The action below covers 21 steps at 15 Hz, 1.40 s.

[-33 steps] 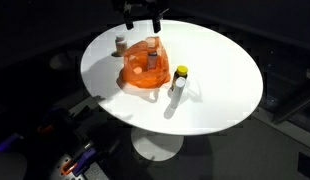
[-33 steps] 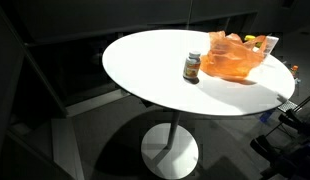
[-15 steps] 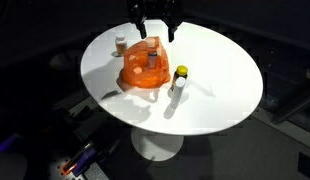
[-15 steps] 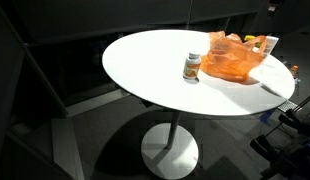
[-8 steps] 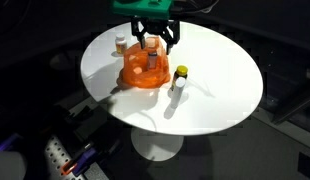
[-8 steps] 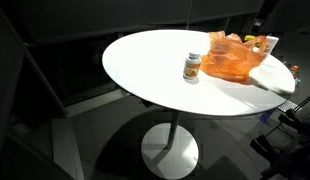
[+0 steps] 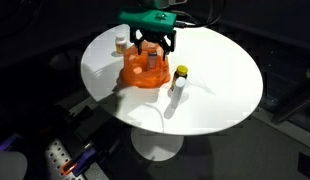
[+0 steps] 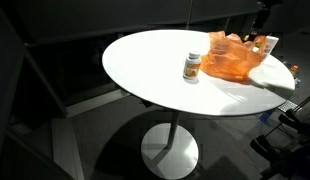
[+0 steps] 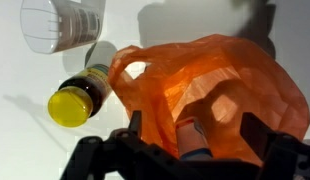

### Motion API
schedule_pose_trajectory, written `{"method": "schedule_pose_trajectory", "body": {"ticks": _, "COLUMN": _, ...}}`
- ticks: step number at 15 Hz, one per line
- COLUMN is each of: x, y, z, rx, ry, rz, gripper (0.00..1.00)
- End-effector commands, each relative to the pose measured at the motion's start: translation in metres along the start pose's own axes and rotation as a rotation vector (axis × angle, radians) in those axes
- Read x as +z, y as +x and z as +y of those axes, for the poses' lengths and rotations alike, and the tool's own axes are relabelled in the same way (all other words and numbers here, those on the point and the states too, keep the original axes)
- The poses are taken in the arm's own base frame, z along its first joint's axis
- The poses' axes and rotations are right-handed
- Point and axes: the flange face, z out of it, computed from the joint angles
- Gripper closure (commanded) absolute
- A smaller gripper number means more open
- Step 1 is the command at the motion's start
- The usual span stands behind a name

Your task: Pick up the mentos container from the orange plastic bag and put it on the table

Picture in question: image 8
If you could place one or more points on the orange plastic bag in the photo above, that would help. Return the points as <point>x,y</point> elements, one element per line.
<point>230,56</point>

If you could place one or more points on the white-capped supplement bottle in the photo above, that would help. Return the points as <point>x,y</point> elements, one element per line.
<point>192,66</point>

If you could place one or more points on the white cylindrical tube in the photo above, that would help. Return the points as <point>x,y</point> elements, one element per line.
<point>271,45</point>

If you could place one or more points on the perforated metal board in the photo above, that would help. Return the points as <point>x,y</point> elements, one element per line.
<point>287,106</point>

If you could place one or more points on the small orange-capped bottle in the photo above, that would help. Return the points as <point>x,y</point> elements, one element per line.
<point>294,70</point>

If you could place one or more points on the black tripod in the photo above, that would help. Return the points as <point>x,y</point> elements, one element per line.
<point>288,146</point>

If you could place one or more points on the white table pedestal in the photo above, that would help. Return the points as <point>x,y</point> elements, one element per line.
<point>170,150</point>

